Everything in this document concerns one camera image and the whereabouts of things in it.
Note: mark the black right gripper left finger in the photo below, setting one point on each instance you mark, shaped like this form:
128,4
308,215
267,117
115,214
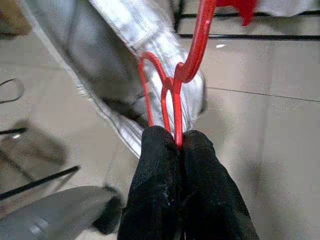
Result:
155,187

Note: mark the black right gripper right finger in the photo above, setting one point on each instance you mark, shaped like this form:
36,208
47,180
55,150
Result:
212,195

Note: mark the thin bright red hanger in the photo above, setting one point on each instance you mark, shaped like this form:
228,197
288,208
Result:
200,50

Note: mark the white jeans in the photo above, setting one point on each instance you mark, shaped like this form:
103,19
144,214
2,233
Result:
155,32

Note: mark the grey folding table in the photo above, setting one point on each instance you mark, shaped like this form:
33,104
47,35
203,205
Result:
275,37

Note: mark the red cloth garment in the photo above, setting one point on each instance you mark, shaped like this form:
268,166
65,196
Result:
246,10

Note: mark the cream white jacket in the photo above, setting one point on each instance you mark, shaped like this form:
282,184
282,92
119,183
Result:
287,6

